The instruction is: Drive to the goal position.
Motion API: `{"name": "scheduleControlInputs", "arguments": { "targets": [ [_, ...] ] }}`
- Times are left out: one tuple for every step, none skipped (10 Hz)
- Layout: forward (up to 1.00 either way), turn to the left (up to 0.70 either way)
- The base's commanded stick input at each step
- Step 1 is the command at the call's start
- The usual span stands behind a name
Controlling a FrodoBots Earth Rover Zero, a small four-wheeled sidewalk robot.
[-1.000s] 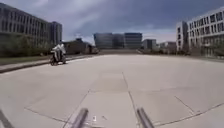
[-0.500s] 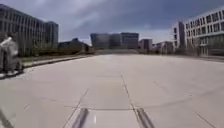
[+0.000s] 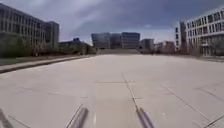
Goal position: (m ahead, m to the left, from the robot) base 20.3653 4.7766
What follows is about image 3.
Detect row of bushes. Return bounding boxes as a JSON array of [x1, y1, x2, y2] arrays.
[[0, 33, 98, 58]]

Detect concrete kerb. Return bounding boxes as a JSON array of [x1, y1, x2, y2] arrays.
[[0, 54, 96, 75]]

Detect robot's own part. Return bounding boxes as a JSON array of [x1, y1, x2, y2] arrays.
[[135, 107, 156, 128], [65, 104, 90, 128]]

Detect dark glass building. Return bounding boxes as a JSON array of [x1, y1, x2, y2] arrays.
[[91, 31, 141, 50]]

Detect low dark building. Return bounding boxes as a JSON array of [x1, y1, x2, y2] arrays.
[[59, 37, 93, 54]]

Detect pale concrete slab plaza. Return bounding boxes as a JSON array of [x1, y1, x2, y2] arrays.
[[0, 53, 224, 128]]

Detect grass strip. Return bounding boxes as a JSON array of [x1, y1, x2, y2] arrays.
[[0, 54, 84, 66]]

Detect small distant building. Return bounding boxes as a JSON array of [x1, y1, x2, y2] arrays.
[[139, 38, 176, 54]]

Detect long grey office building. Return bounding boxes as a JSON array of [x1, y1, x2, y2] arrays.
[[0, 2, 61, 51]]

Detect white multistorey building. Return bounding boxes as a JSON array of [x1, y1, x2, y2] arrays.
[[174, 6, 224, 57]]

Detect bare tree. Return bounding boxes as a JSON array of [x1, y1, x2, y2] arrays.
[[204, 33, 224, 58]]

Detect wide stairs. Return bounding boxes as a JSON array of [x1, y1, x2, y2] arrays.
[[97, 48, 142, 56]]

